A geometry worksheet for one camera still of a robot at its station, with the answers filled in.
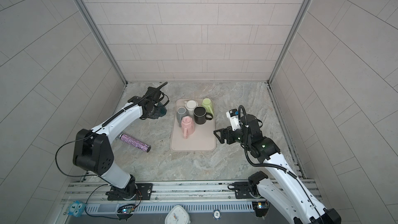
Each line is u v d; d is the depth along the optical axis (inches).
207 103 36.8
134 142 32.6
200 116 35.0
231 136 24.9
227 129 25.0
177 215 24.9
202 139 34.7
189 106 37.0
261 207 26.8
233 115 25.3
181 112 35.0
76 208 25.7
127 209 25.3
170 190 28.4
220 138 25.3
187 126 33.1
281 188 17.9
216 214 25.8
